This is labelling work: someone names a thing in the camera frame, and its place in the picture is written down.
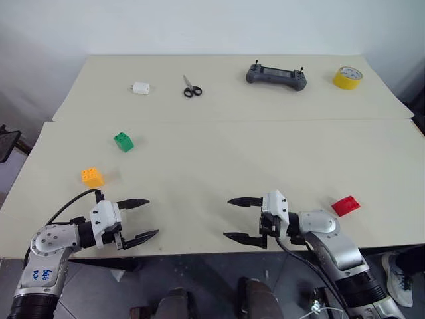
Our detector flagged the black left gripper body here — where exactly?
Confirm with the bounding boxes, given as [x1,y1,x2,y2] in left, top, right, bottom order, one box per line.
[100,221,129,251]

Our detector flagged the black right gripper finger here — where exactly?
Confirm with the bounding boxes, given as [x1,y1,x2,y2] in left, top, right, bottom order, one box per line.
[226,196,265,208]
[222,231,268,250]

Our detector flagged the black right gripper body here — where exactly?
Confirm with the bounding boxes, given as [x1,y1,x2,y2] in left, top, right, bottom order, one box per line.
[258,211,284,250]

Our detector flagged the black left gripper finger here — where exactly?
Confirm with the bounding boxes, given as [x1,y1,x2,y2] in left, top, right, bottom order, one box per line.
[116,198,151,211]
[122,229,160,251]

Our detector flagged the yellow toy block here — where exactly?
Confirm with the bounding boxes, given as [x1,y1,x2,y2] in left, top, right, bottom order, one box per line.
[80,167,105,190]

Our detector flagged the green toy block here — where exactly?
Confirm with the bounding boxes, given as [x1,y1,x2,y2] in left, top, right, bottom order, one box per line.
[112,132,135,154]

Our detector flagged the dark rounded shape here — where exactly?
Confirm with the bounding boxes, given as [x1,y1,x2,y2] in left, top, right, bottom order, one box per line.
[155,287,197,319]
[236,276,284,319]

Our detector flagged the red toy block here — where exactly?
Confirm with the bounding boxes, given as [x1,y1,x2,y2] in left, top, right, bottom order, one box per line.
[331,195,362,218]

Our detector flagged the white charger plug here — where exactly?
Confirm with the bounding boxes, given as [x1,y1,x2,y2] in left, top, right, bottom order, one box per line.
[129,82,151,96]

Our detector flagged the grey remote controller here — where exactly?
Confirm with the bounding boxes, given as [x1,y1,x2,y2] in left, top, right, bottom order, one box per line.
[245,59,308,92]

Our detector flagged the white sneaker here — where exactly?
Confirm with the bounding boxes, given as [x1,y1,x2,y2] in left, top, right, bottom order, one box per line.
[381,251,414,308]

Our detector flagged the dark trouser leg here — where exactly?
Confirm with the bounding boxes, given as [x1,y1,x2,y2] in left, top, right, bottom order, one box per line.
[394,245,425,277]

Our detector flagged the yellow tape roll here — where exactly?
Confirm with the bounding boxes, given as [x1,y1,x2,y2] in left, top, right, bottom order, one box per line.
[332,66,364,91]

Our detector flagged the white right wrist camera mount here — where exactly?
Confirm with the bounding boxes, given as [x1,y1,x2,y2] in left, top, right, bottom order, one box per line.
[261,189,290,237]

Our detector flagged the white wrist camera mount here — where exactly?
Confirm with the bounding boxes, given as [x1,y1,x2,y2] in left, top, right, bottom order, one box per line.
[89,199,123,249]
[261,189,290,237]

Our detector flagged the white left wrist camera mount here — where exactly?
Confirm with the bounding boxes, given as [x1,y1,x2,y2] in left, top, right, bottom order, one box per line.
[89,199,123,249]

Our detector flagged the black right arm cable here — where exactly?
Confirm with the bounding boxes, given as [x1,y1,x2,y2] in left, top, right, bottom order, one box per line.
[276,236,351,319]

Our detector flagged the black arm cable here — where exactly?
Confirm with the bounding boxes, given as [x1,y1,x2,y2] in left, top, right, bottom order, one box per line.
[22,188,105,267]
[276,236,351,319]

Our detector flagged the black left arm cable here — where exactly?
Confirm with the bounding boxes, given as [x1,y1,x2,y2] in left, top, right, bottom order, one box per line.
[22,188,105,267]

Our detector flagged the thin white wire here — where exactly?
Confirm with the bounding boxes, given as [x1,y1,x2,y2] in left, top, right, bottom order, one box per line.
[307,298,345,319]

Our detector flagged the black-handled scissors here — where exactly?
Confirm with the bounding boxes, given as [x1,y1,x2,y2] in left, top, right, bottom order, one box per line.
[182,74,203,98]

